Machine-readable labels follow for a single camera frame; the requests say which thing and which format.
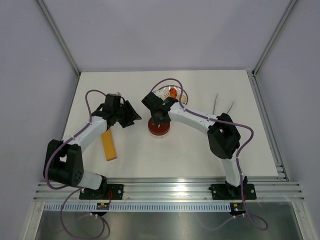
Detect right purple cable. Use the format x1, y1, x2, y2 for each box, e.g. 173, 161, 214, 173
149, 78, 270, 230

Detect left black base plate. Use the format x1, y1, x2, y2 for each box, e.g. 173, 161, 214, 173
79, 183, 124, 200

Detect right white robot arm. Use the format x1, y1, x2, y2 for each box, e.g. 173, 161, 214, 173
141, 92, 245, 200

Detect red lunch box lid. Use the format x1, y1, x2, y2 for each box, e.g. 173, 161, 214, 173
147, 117, 172, 136

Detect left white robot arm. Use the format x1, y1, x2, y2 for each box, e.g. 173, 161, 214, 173
43, 93, 141, 200

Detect yellow wooden block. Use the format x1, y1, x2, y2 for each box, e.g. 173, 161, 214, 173
101, 129, 117, 162

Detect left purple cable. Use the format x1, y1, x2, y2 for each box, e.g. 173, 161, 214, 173
45, 89, 111, 238

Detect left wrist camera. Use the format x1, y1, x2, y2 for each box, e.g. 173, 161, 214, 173
113, 92, 122, 97

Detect perforated cable tray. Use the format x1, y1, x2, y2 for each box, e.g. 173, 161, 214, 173
44, 202, 231, 213

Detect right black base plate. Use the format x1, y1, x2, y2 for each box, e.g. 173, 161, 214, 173
208, 183, 257, 200

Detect steel lunch box bowl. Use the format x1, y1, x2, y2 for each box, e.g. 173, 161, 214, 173
147, 117, 172, 139

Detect white patterned plate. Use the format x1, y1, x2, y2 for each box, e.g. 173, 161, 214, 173
153, 85, 189, 105

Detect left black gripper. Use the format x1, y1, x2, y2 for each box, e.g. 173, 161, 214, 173
114, 100, 141, 128

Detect right aluminium frame post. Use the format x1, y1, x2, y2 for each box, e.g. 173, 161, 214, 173
252, 0, 300, 77

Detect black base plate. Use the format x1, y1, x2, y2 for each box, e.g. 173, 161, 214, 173
79, 183, 124, 200
208, 183, 257, 200

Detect right side aluminium rail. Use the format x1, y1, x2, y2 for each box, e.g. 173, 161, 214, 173
246, 70, 291, 182

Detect metal food tongs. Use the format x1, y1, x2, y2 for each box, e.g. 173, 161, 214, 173
212, 93, 236, 115

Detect aluminium frame post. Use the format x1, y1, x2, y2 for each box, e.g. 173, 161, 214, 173
34, 0, 81, 79
252, 0, 300, 77

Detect purple cable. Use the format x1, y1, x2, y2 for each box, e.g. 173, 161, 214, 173
45, 89, 111, 238
149, 78, 270, 230

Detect left aluminium frame post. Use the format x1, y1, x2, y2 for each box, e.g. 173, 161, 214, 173
34, 0, 81, 79

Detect orange carrot piece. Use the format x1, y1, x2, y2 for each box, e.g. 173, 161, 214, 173
169, 87, 178, 99

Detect aluminium rail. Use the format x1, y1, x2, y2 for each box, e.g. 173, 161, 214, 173
33, 176, 305, 203
246, 70, 291, 182

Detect aluminium front rail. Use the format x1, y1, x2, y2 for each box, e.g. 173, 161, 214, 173
33, 176, 305, 203

